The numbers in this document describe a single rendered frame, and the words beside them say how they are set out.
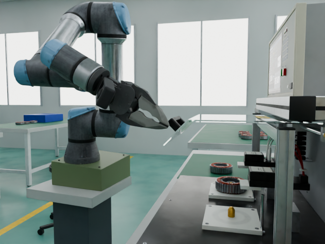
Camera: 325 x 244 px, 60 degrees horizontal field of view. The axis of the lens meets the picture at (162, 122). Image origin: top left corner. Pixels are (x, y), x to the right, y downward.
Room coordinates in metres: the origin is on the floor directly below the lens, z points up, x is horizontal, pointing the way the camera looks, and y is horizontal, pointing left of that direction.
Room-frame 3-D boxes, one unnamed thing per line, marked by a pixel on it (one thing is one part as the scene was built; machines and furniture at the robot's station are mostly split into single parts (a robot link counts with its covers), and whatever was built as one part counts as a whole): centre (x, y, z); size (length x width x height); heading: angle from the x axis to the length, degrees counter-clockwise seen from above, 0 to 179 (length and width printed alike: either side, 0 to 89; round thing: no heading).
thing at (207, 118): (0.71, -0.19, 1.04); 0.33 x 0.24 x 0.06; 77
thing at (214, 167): (1.39, -0.29, 0.77); 0.11 x 0.11 x 0.04
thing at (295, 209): (0.74, -0.33, 0.80); 0.07 x 0.05 x 0.06; 167
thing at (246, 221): (0.77, -0.19, 0.78); 0.15 x 0.15 x 0.01; 77
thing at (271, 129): (0.86, -0.32, 1.03); 0.62 x 0.01 x 0.03; 167
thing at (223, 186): (1.01, -0.25, 0.80); 0.11 x 0.11 x 0.04
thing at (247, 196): (1.01, -0.25, 0.78); 0.15 x 0.15 x 0.01; 77
